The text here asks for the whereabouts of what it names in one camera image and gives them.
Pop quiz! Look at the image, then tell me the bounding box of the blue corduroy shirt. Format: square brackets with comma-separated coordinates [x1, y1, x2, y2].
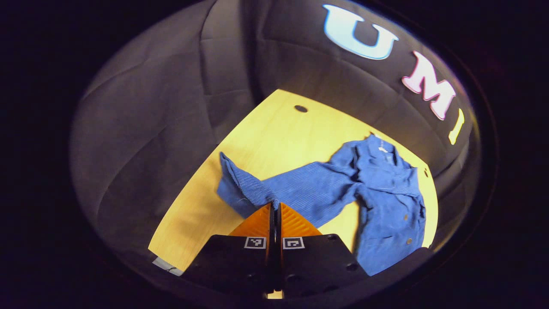
[217, 134, 426, 276]

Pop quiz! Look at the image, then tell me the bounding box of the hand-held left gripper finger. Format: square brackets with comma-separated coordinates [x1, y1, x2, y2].
[181, 203, 278, 297]
[277, 203, 370, 297]

